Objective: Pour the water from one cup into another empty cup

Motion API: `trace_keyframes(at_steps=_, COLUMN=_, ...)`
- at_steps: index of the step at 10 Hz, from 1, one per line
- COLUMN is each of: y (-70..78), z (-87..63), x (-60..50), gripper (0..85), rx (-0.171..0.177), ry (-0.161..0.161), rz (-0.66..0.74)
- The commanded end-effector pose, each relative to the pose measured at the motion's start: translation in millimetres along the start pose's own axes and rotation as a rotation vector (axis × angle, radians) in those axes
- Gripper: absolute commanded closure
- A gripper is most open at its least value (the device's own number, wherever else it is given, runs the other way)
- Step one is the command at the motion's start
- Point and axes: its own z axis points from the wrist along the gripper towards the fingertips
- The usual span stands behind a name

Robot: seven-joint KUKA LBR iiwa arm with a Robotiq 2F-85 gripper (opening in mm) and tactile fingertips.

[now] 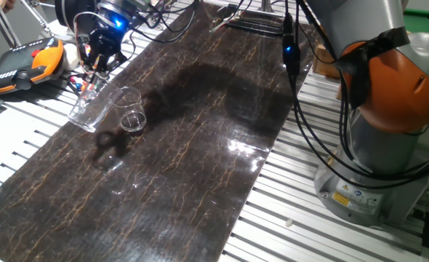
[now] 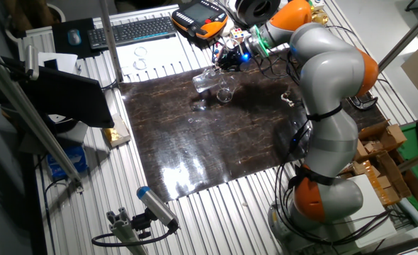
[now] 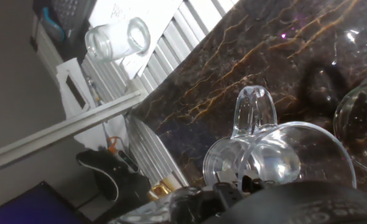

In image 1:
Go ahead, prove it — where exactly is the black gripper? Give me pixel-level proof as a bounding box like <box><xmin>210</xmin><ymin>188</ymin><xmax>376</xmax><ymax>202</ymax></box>
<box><xmin>80</xmin><ymin>7</ymin><xmax>132</xmax><ymax>87</ymax></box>

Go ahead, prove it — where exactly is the clear glass cup with handle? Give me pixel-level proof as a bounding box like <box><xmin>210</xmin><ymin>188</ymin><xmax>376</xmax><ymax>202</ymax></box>
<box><xmin>67</xmin><ymin>77</ymin><xmax>123</xmax><ymax>134</ymax></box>

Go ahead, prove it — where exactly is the clear glass beaker cup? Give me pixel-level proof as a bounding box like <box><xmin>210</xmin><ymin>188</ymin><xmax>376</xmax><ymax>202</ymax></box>
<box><xmin>111</xmin><ymin>86</ymin><xmax>148</xmax><ymax>133</ymax></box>

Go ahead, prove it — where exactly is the triangle rack of coloured balls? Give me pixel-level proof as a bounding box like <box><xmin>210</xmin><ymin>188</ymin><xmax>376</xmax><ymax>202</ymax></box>
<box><xmin>68</xmin><ymin>74</ymin><xmax>94</xmax><ymax>92</ymax></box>

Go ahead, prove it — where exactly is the white round object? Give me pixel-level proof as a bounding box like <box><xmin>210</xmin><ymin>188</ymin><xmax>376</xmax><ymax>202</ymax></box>
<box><xmin>62</xmin><ymin>42</ymin><xmax>80</xmax><ymax>71</ymax></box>

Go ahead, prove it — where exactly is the black filament spool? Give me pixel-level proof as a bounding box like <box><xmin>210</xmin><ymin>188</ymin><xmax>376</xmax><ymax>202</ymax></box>
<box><xmin>54</xmin><ymin>0</ymin><xmax>101</xmax><ymax>36</ymax></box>

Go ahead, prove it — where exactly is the orange black teach pendant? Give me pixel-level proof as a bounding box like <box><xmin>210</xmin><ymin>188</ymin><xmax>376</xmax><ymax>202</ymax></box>
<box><xmin>0</xmin><ymin>36</ymin><xmax>65</xmax><ymax>97</ymax></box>

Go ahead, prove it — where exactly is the dark marble pattern mat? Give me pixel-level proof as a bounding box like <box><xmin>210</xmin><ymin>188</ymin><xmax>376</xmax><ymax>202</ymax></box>
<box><xmin>0</xmin><ymin>0</ymin><xmax>316</xmax><ymax>262</ymax></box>

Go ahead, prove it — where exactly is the small circuit board red light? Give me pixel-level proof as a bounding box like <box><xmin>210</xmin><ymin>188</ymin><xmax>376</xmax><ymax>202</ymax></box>
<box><xmin>209</xmin><ymin>14</ymin><xmax>245</xmax><ymax>34</ymax></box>

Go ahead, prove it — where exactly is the black flat stand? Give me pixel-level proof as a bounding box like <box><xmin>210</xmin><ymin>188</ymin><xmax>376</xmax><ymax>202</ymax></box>
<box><xmin>224</xmin><ymin>3</ymin><xmax>286</xmax><ymax>36</ymax></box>

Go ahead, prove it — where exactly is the black adapter with blue light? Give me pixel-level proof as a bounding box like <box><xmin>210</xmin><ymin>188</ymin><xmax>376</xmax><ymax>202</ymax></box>
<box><xmin>281</xmin><ymin>32</ymin><xmax>302</xmax><ymax>77</ymax></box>

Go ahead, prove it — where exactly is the green felt toy table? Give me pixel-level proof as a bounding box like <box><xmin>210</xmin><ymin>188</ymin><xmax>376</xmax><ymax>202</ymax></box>
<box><xmin>403</xmin><ymin>9</ymin><xmax>429</xmax><ymax>36</ymax></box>

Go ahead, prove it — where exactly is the aluminium frame post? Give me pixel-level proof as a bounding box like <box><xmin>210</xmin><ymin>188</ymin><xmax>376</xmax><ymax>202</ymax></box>
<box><xmin>0</xmin><ymin>0</ymin><xmax>22</xmax><ymax>48</ymax></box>

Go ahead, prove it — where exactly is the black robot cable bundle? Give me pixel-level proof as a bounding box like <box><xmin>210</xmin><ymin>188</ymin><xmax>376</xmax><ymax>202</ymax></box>
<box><xmin>281</xmin><ymin>0</ymin><xmax>429</xmax><ymax>190</ymax></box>

